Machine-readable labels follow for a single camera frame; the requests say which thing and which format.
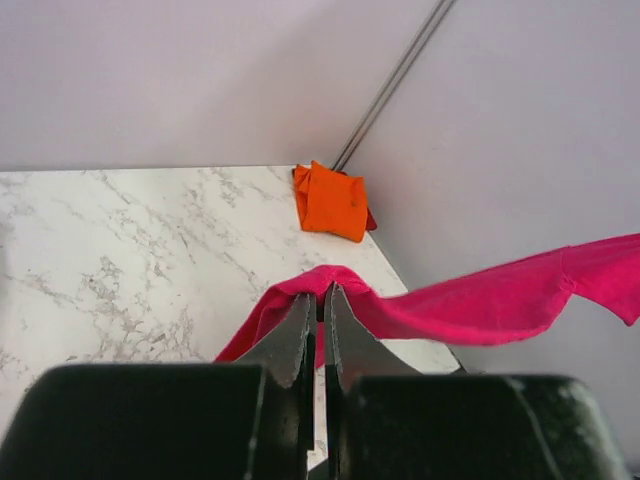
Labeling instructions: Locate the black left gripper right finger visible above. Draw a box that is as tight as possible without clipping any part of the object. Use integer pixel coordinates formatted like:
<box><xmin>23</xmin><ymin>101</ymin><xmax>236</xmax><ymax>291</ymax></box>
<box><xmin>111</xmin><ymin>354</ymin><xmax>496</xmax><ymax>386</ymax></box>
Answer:
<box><xmin>323</xmin><ymin>282</ymin><xmax>426</xmax><ymax>396</ymax></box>

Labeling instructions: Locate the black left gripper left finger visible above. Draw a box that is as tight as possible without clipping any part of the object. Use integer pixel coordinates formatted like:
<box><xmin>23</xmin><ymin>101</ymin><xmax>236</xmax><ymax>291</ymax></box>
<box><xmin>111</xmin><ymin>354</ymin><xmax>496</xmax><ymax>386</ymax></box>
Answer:
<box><xmin>235</xmin><ymin>293</ymin><xmax>316</xmax><ymax>450</ymax></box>

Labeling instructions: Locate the pink t shirt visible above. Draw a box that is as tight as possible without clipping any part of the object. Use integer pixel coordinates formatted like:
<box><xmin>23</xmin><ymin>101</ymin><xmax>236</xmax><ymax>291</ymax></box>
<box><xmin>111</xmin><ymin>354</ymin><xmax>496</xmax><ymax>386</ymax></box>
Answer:
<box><xmin>216</xmin><ymin>234</ymin><xmax>639</xmax><ymax>362</ymax></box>

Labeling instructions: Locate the folded dark red t shirt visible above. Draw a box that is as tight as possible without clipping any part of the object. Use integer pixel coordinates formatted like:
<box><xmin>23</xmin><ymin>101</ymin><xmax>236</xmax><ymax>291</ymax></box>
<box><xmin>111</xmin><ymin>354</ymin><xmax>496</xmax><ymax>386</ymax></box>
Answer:
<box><xmin>365</xmin><ymin>210</ymin><xmax>378</xmax><ymax>231</ymax></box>

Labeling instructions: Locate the folded orange t shirt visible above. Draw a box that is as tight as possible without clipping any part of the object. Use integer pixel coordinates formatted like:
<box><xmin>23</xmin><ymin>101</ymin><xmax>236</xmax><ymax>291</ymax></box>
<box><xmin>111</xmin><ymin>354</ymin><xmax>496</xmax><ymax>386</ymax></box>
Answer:
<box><xmin>293</xmin><ymin>161</ymin><xmax>369</xmax><ymax>243</ymax></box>

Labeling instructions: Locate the right corner metal post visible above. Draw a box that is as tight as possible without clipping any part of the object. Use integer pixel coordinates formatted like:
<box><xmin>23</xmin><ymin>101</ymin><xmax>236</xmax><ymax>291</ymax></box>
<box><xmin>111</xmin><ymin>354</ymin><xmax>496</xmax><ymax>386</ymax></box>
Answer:
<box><xmin>331</xmin><ymin>0</ymin><xmax>457</xmax><ymax>171</ymax></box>

